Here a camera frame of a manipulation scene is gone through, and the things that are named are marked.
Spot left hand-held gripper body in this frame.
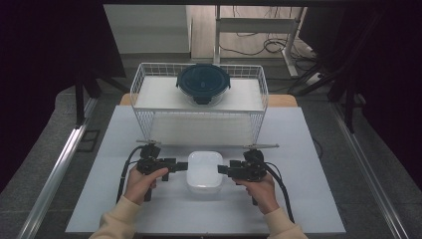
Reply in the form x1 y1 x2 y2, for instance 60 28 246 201
135 139 167 202

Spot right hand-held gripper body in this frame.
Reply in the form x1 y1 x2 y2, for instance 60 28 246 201
229 143 280 206

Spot white rectangular lidded container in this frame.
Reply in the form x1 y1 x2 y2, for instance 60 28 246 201
185 150 224 195

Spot white wire shelf rack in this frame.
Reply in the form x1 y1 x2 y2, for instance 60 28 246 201
129 62 269 147

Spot round dark blue lidded container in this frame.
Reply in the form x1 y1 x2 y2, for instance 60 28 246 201
175 63 232 108

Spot person's left hand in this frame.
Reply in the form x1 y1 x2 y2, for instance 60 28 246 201
122 165 169 206

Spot person's right hand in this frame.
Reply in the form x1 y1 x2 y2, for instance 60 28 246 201
233 172 281 215

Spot tan wooden table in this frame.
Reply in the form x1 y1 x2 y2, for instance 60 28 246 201
118 93 299 109

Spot white power strip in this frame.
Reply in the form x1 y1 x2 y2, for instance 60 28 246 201
305 72 325 87

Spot white cabinet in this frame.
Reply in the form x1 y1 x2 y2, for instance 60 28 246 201
103 4 193 55

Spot dark curtain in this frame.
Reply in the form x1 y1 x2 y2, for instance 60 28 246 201
298 0 422 190
0 0 127 193

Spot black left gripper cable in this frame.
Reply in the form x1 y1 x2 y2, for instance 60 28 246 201
115 144 147 204

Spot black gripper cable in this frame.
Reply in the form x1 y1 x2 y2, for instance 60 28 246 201
262 161 296 224
115 144 147 204

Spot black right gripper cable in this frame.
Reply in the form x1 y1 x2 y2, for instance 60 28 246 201
262 161 296 224

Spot black square floor bracket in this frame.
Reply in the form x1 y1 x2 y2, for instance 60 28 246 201
77 128 102 153

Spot thin black cable beside table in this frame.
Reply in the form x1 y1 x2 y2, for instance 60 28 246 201
313 137 324 161

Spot black stand post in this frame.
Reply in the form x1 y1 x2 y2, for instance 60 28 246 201
342 74 358 134
74 66 101 129

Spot aluminium rail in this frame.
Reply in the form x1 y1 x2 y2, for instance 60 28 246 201
16 98 100 239
329 101 411 239

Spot black cables on floor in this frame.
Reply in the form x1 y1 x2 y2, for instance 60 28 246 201
218 4 321 59

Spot white metal desk frame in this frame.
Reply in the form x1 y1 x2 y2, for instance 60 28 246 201
213 4 308 79

